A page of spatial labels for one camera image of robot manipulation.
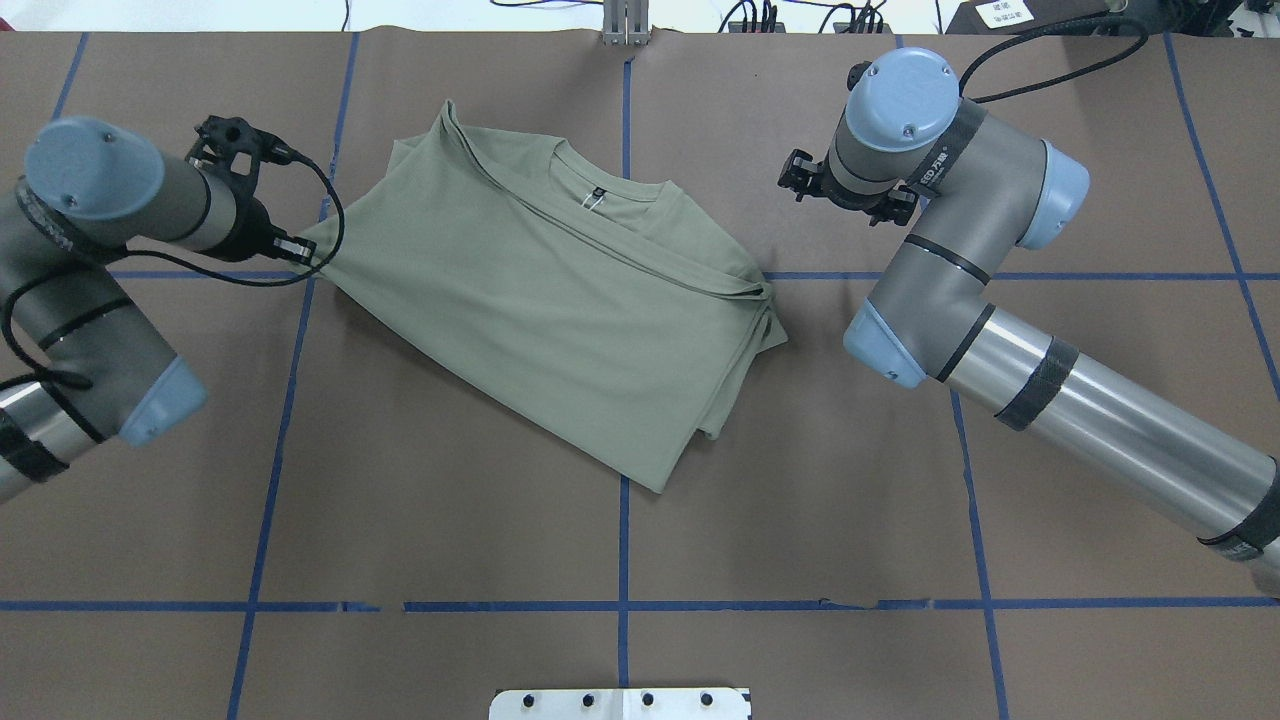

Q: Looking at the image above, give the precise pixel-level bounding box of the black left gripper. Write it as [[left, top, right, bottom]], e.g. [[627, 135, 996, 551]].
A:
[[221, 197, 317, 269]]

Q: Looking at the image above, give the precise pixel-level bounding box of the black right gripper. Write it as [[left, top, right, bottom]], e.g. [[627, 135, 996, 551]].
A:
[[777, 149, 919, 225]]

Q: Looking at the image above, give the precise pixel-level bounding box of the sage green long-sleeve shirt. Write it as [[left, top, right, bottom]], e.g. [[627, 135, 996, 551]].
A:
[[303, 102, 788, 493]]

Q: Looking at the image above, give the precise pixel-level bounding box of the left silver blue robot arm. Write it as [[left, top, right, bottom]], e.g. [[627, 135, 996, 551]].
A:
[[1, 117, 335, 501]]

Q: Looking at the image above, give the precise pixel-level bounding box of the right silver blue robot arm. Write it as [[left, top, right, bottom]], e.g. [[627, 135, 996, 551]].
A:
[[778, 47, 1277, 597]]

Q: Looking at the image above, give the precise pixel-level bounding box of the orange black USB hub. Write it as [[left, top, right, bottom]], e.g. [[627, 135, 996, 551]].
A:
[[716, 1, 892, 35]]

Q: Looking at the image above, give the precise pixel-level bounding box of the black box with label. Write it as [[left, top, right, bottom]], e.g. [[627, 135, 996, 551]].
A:
[[943, 1, 1128, 36]]

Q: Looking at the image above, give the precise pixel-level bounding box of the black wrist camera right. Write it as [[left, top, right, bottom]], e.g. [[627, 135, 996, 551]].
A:
[[846, 61, 874, 91]]

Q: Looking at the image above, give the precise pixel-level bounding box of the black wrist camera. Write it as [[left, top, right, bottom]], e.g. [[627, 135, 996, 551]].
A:
[[186, 115, 301, 181], [846, 61, 874, 91]]

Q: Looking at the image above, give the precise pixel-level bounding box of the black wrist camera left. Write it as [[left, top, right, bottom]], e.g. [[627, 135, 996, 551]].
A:
[[186, 115, 301, 181]]

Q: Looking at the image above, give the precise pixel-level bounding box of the aluminium frame post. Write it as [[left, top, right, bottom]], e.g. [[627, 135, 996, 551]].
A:
[[602, 0, 652, 47]]

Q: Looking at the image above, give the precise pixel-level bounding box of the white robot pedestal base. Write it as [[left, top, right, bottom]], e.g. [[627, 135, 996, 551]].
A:
[[488, 687, 753, 719]]

